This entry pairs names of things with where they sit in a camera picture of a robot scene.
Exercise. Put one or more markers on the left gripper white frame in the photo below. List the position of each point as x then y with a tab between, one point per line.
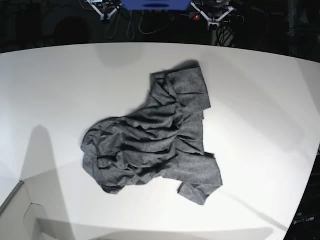
214	12

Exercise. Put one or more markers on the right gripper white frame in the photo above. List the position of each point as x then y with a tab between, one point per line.
106	9

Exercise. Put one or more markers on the grey t-shirt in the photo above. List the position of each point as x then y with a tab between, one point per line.
164	137

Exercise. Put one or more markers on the black power strip red light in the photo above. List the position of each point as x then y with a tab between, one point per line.
214	19

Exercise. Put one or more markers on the blue box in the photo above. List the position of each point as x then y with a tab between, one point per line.
143	5

